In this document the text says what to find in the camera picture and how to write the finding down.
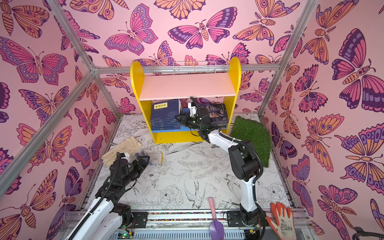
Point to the purple trowel with pink handle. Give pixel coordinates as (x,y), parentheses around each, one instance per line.
(216,228)

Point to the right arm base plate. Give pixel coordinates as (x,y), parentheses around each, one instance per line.
(237,219)

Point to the orange and white work glove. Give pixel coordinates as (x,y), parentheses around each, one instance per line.
(284,224)

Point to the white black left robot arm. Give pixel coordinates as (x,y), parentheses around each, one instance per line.
(106,214)

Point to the blue yellow paper scrap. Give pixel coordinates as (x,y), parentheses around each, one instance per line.
(156,158)

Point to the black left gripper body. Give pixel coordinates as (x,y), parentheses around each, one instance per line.
(132,172)

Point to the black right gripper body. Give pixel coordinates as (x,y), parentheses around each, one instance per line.
(190,121)

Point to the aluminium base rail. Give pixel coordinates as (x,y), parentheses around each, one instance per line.
(192,225)

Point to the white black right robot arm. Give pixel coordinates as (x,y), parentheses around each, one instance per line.
(245,162)

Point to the small green circuit board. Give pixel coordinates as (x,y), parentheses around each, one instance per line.
(125,235)

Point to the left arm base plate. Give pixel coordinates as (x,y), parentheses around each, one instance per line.
(139,220)

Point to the green artificial grass mat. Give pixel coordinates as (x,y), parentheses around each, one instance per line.
(247,129)

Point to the yellow shelf with coloured boards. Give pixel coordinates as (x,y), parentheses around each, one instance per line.
(226,84)

